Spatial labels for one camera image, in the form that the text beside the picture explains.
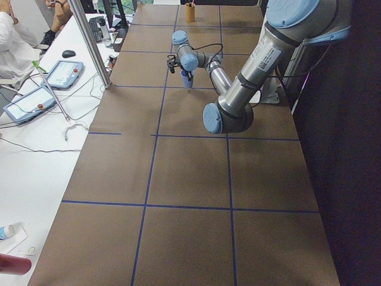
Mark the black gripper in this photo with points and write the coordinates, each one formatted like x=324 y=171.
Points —
x=187 y=74

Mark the blue cup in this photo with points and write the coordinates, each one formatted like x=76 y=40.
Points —
x=186 y=84

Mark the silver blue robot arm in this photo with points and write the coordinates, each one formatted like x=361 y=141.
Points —
x=288 y=24

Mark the yellow cup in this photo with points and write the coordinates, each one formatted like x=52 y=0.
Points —
x=190 y=12

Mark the black keyboard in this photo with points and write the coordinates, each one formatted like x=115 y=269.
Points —
x=96 y=24

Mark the clear water bottle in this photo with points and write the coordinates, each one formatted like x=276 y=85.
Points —
x=106 y=38

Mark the upper teach pendant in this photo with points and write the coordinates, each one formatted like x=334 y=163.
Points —
x=63 y=74

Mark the teach pendant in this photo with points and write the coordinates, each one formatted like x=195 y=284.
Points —
x=30 y=105
x=63 y=74

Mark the black computer mouse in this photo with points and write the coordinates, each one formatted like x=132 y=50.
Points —
x=68 y=53

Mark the seated person legs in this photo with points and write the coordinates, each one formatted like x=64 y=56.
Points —
x=62 y=14

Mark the lower teach pendant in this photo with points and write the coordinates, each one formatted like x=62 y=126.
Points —
x=30 y=105

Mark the metal grabber stick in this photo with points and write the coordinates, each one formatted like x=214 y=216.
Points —
x=40 y=71

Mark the person in white shirt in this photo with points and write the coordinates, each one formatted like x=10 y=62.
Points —
x=18 y=47

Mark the white blue tube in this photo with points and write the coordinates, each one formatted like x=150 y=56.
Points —
x=7 y=232

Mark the white paper sheet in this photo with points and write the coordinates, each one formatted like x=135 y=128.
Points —
x=13 y=242

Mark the red cylinder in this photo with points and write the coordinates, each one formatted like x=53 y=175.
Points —
x=14 y=265

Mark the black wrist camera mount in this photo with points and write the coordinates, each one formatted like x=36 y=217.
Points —
x=172 y=63

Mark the aluminium frame post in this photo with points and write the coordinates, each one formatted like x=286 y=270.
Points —
x=92 y=47

